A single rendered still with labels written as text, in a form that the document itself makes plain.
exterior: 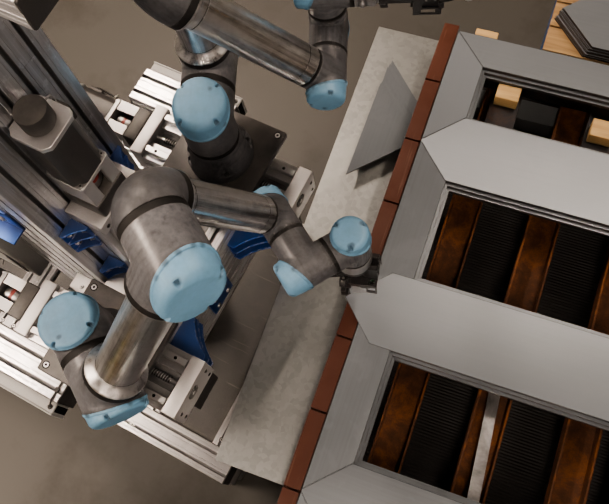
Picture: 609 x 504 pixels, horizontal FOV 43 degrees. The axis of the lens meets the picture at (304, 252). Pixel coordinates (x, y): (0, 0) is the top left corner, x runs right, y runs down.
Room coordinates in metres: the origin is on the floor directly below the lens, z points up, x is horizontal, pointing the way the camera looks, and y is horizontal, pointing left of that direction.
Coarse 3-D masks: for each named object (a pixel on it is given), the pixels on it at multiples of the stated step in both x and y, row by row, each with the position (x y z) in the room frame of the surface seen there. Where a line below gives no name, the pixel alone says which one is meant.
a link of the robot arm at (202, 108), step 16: (192, 80) 0.91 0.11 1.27; (208, 80) 0.90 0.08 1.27; (224, 80) 0.91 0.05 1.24; (176, 96) 0.89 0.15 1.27; (192, 96) 0.88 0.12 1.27; (208, 96) 0.87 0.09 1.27; (224, 96) 0.86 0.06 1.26; (176, 112) 0.86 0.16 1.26; (192, 112) 0.84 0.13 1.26; (208, 112) 0.83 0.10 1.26; (224, 112) 0.83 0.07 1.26; (192, 128) 0.82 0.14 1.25; (208, 128) 0.81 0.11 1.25; (224, 128) 0.81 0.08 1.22; (192, 144) 0.82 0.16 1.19; (208, 144) 0.80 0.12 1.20; (224, 144) 0.81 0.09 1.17
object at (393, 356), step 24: (504, 72) 0.95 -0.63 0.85; (576, 96) 0.83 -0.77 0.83; (600, 96) 0.81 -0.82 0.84; (456, 192) 0.68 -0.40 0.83; (480, 192) 0.66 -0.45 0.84; (552, 216) 0.55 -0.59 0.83; (432, 240) 0.58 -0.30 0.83; (528, 312) 0.34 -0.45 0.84; (408, 360) 0.32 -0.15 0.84; (384, 384) 0.29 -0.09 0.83; (480, 384) 0.22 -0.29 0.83; (552, 408) 0.12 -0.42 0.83; (360, 456) 0.15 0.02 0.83; (408, 480) 0.07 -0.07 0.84
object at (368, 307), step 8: (384, 280) 0.51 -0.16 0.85; (368, 288) 0.51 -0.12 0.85; (384, 288) 0.50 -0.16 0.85; (360, 296) 0.49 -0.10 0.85; (368, 296) 0.49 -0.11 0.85; (376, 296) 0.48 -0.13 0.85; (384, 296) 0.48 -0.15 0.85; (360, 304) 0.48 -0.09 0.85; (368, 304) 0.47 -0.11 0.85; (376, 304) 0.46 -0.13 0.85; (360, 312) 0.46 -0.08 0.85; (368, 312) 0.45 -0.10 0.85; (376, 312) 0.45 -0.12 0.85; (360, 320) 0.44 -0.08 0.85; (368, 320) 0.43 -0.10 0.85; (376, 320) 0.43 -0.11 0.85; (368, 328) 0.42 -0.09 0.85; (368, 336) 0.40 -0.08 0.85
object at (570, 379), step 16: (576, 336) 0.26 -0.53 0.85; (592, 336) 0.25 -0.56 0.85; (560, 352) 0.23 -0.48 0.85; (576, 352) 0.22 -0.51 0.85; (592, 352) 0.21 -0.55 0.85; (560, 368) 0.20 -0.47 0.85; (576, 368) 0.19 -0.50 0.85; (592, 368) 0.18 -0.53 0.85; (560, 384) 0.17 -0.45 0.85; (576, 384) 0.16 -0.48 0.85; (560, 400) 0.13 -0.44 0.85; (576, 400) 0.12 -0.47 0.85
